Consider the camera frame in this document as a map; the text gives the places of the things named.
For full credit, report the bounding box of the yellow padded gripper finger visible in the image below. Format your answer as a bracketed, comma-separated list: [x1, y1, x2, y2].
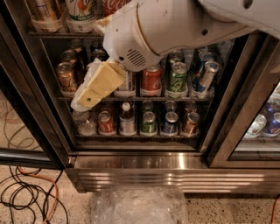
[70, 59, 126, 112]

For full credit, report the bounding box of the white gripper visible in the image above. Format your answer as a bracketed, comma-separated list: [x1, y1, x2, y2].
[93, 0, 253, 72]

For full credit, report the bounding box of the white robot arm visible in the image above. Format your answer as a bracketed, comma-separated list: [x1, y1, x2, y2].
[71, 0, 280, 112]

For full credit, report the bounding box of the red cola can top shelf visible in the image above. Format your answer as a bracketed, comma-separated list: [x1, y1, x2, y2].
[102, 0, 130, 17]

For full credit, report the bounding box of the white green can top shelf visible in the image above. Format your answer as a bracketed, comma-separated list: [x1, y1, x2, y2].
[65, 0, 98, 33]

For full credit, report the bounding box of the gold can middle front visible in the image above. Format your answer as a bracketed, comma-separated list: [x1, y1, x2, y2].
[56, 62, 78, 98]

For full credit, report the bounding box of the red can bottom shelf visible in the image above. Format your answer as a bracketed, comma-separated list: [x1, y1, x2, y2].
[98, 111, 116, 136]

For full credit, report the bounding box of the red cola can middle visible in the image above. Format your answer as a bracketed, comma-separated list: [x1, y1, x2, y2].
[140, 64, 162, 97]

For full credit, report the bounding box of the water bottle bottom shelf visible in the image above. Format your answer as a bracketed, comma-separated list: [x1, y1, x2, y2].
[72, 110, 96, 137]

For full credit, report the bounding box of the green can bottom shelf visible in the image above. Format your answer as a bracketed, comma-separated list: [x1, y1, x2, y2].
[141, 111, 157, 137]

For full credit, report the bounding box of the green can middle front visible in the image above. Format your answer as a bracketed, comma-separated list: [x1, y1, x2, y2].
[166, 62, 187, 98]

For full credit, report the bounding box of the blue can bottom shelf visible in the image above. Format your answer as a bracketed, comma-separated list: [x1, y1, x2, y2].
[161, 112, 179, 137]

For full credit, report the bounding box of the open fridge glass door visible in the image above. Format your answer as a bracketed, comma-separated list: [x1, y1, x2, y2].
[0, 11, 71, 171]

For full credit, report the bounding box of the gold can bottom shelf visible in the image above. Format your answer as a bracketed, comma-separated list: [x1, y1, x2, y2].
[181, 112, 200, 137]

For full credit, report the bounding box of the right fridge glass door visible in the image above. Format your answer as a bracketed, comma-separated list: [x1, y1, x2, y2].
[208, 31, 280, 167]

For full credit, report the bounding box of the blue can right compartment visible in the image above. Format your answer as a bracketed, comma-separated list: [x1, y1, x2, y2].
[262, 102, 280, 137]

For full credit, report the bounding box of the brown tea bottle middle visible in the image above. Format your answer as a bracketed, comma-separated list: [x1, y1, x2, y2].
[114, 71, 136, 97]

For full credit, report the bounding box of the brown tea bottle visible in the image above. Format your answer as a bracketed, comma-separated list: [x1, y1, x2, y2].
[114, 71, 136, 97]
[119, 102, 136, 136]

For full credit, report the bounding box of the brown tea bottle bottom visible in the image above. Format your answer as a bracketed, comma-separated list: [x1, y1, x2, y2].
[119, 102, 136, 136]

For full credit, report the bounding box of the clear plastic bag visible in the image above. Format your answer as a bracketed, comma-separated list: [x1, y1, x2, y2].
[93, 187, 188, 224]

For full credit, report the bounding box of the orange cable on floor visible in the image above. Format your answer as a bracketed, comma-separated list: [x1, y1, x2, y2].
[17, 165, 60, 224]

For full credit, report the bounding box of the black cable on floor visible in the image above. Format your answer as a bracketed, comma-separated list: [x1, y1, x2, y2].
[0, 165, 70, 224]

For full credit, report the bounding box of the orange cable right floor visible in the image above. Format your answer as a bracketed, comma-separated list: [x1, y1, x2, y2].
[270, 195, 280, 224]

